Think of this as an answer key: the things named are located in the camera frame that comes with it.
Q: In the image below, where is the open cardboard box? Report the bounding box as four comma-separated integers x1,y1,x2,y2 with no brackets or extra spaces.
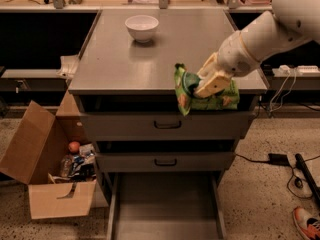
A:
0,93,95,219

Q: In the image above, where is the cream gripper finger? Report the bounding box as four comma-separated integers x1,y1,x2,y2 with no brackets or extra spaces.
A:
194,74,231,98

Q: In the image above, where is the clear plastic bottle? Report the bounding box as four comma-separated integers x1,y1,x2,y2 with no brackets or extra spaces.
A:
60,155,73,178

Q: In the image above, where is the white power strip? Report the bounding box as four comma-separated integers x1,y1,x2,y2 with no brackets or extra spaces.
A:
279,65,320,76

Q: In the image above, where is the green rice chip bag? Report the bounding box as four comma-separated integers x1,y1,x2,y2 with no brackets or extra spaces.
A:
174,63,240,116

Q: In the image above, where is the grey drawer cabinet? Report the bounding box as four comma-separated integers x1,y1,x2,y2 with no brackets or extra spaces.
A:
69,8,268,196

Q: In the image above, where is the top grey drawer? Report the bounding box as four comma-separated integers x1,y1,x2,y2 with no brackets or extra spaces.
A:
81,111,254,141

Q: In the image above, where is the black bar on floor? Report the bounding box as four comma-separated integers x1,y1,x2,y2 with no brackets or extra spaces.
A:
295,153,320,207

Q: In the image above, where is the middle grey drawer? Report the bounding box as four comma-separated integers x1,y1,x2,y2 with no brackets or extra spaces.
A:
96,152,235,172

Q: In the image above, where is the bottom grey open drawer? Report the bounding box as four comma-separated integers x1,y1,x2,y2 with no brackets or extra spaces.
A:
106,172,227,240

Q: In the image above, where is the red apple in box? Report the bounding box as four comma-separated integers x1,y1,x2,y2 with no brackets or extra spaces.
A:
68,141,80,154

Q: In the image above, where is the orange white sneaker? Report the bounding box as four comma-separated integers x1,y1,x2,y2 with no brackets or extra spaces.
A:
293,207,320,240

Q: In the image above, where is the black power adapter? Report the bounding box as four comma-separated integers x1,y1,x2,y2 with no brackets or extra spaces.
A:
268,153,290,166

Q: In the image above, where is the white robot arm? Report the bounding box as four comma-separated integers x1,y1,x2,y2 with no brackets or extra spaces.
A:
193,0,320,98

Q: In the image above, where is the black floor cable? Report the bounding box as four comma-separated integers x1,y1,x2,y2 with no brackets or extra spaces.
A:
235,152,320,200

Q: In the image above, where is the white ceramic bowl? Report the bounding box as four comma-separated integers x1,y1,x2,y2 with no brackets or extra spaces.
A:
125,15,159,43

